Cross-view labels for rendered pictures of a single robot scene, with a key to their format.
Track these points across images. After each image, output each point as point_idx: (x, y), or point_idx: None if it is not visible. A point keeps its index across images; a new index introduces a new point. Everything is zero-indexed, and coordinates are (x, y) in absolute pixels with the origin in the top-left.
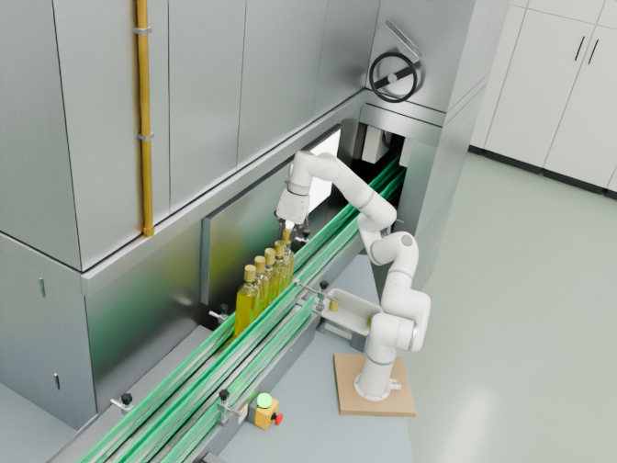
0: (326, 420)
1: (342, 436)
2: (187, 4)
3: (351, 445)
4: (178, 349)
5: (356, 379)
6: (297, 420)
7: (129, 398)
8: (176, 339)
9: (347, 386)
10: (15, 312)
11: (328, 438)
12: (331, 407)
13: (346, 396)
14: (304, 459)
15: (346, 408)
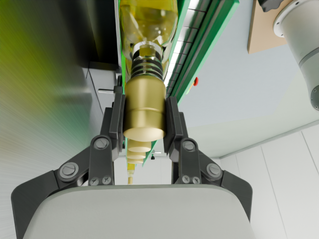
0: (233, 58)
1: (245, 65)
2: None
3: (251, 68)
4: (100, 93)
5: (280, 18)
6: (208, 65)
7: (124, 149)
8: (94, 97)
9: (264, 27)
10: None
11: (233, 69)
12: (240, 45)
13: (259, 39)
14: (215, 84)
15: (255, 51)
